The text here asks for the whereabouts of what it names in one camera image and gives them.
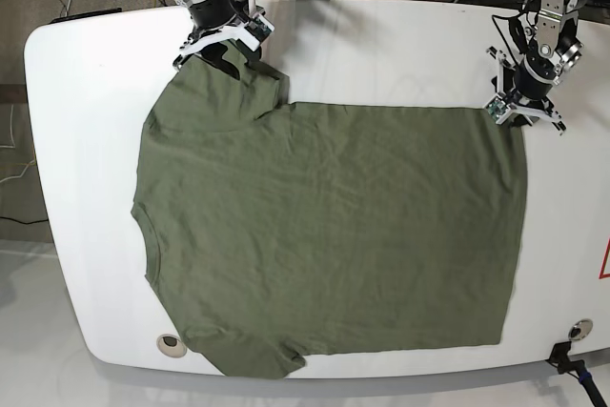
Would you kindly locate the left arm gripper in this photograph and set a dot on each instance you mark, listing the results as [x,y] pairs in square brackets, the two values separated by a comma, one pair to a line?
[521,91]

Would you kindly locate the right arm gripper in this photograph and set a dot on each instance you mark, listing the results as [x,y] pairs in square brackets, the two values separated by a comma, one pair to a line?
[219,24]

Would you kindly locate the olive green T-shirt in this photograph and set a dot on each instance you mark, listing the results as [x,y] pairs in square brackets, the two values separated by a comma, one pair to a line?
[275,231]

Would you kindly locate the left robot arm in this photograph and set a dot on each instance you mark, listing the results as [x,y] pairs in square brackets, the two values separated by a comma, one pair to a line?
[428,54]

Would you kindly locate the black flat bar under table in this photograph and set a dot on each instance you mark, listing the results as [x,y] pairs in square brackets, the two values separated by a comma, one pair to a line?
[84,15]

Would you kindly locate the right table cable grommet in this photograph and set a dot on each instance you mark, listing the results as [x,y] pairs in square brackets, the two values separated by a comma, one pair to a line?
[581,329]

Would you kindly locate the table cable grommet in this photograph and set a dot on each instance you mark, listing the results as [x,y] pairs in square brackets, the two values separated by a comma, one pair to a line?
[171,346]
[581,329]

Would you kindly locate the black clamp with cable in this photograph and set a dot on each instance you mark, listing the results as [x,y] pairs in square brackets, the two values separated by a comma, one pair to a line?
[560,360]

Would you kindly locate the left table cable grommet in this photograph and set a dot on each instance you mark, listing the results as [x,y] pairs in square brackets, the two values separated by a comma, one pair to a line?
[171,346]

